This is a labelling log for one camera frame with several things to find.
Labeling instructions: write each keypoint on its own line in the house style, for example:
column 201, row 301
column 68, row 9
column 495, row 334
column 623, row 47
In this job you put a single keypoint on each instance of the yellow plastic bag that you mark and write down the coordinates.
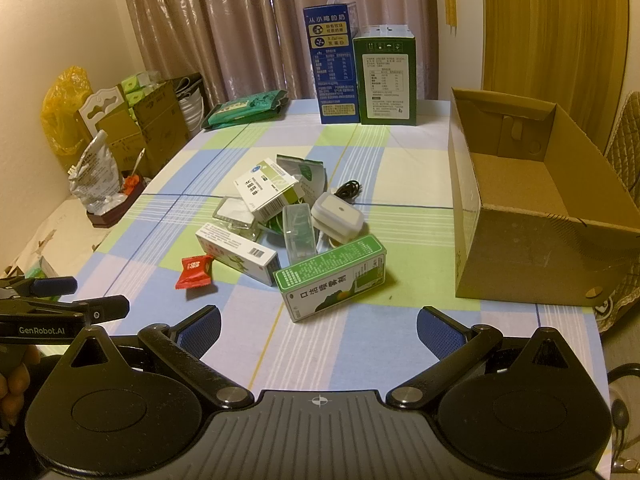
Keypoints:
column 62, row 105

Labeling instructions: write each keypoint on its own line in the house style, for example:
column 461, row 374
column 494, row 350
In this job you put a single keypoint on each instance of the yellow wall strip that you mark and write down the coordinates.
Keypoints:
column 450, row 0

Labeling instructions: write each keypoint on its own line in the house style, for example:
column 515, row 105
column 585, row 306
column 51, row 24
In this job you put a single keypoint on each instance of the white plastic bag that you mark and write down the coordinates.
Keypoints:
column 97, row 175

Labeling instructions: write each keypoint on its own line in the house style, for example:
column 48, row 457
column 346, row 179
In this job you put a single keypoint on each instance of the white paper bags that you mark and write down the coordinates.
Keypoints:
column 190, row 105

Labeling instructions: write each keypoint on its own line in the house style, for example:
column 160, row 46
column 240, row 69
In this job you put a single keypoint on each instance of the person's left hand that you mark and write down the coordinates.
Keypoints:
column 12, row 390

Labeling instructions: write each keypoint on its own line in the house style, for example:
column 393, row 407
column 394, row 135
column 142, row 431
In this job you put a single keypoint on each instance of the white red medicine box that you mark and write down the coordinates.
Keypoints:
column 235, row 250

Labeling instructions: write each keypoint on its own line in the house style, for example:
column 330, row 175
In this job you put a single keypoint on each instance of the silver green foil pouch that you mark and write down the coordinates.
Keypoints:
column 310, row 175

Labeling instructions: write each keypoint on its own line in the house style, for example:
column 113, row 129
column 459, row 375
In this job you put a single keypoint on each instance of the brown storage carton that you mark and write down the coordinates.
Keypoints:
column 155, row 125

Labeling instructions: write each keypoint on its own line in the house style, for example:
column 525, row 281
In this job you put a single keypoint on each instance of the yellow wooden door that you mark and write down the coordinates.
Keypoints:
column 550, row 35

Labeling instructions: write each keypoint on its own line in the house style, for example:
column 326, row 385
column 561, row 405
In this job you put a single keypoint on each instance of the clear packet with white square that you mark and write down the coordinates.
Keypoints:
column 232, row 212

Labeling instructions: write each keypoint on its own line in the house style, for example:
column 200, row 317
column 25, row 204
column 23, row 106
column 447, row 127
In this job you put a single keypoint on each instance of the beige curtain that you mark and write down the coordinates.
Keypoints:
column 225, row 25

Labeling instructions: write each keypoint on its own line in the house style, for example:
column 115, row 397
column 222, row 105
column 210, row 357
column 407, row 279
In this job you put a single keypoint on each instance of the red candy packet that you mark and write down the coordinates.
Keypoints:
column 195, row 270

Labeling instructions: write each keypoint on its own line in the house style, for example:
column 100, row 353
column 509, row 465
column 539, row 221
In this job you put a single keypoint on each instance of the white cutout cardboard box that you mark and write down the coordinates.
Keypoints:
column 100, row 105

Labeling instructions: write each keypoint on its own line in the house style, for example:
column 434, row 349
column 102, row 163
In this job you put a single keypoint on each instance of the white square night light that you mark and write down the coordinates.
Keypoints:
column 337, row 212

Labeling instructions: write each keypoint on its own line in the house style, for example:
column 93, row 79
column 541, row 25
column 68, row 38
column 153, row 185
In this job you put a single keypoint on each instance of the clear plastic case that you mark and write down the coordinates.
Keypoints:
column 299, row 235

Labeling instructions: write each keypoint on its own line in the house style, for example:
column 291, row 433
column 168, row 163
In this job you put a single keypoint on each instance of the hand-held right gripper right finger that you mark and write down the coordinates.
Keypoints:
column 440, row 332

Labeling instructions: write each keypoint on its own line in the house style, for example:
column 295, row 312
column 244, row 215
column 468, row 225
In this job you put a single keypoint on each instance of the white barcode medicine box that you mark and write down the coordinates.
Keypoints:
column 265, row 185

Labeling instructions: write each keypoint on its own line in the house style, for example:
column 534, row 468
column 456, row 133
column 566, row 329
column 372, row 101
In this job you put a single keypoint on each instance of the brown cardboard box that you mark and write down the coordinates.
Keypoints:
column 525, row 260

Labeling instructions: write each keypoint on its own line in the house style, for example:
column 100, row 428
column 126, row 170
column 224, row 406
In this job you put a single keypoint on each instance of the green white spray box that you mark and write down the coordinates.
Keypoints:
column 325, row 285

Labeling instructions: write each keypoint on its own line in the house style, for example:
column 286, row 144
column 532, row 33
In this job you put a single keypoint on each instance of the tall green milk carton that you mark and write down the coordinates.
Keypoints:
column 385, row 85

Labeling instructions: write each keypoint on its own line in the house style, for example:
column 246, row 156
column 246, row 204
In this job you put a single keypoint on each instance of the quilted chair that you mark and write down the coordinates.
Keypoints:
column 627, row 125

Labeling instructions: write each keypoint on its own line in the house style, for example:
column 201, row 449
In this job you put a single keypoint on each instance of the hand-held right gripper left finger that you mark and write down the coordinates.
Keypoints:
column 202, row 332

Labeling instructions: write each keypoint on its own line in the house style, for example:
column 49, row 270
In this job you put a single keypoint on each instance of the tall blue milk carton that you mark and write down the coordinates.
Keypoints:
column 332, row 85

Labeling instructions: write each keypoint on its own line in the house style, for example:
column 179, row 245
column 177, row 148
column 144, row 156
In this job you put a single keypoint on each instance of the green wet wipes pack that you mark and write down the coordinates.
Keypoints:
column 245, row 107

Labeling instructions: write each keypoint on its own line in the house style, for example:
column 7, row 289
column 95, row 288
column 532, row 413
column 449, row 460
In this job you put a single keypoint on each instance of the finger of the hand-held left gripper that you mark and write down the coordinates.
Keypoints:
column 100, row 310
column 50, row 286

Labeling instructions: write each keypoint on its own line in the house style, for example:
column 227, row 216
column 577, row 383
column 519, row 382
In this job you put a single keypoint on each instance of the plaid cloth desktop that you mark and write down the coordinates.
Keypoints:
column 410, row 170

